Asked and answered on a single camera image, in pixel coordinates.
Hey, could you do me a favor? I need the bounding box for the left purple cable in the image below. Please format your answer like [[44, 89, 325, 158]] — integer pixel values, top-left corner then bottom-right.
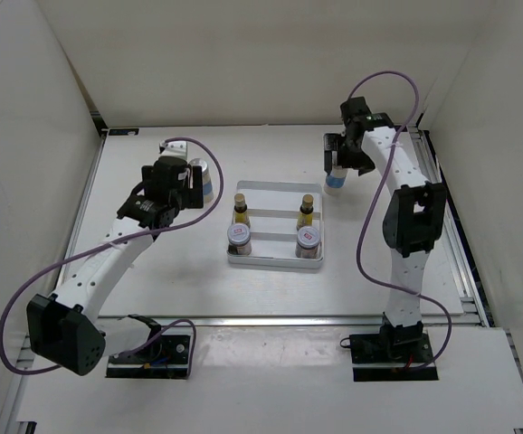
[[0, 137, 225, 375]]

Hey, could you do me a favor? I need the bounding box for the short spice jar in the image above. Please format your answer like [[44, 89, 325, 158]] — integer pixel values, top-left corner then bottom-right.
[[227, 222, 252, 256], [295, 226, 321, 259]]

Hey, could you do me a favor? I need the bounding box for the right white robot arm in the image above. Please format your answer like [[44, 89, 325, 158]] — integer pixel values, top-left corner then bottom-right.
[[324, 97, 446, 362]]

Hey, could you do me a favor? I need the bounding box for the purple cable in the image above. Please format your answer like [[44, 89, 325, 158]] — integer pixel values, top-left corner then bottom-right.
[[0, 137, 225, 375], [346, 71, 452, 370]]

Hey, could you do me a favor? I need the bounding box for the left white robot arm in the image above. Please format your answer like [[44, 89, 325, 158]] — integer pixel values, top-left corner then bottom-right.
[[26, 156, 204, 376]]

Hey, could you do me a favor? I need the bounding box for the tall white shaker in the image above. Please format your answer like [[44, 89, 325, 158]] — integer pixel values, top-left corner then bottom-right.
[[323, 166, 348, 195], [189, 158, 214, 203]]

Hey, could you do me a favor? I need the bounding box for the yellow label bottle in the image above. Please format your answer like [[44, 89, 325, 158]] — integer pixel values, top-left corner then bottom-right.
[[233, 193, 251, 227], [296, 194, 314, 231]]

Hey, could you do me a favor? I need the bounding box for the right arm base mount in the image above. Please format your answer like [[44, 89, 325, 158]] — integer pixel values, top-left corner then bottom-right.
[[339, 333, 439, 382]]

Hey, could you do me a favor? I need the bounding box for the white divided organizer tray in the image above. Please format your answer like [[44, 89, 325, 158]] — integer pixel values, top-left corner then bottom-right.
[[227, 180, 326, 269]]

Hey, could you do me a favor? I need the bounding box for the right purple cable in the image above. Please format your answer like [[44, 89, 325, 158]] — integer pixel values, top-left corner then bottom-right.
[[346, 71, 452, 370]]

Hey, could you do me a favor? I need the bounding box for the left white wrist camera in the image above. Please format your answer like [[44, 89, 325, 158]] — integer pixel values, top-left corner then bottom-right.
[[159, 140, 187, 160]]

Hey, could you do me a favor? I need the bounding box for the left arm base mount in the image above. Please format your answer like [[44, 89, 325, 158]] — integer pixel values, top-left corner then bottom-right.
[[105, 314, 197, 380]]

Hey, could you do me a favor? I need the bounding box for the aluminium front rail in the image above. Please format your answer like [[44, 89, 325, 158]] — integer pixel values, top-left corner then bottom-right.
[[98, 314, 387, 327]]

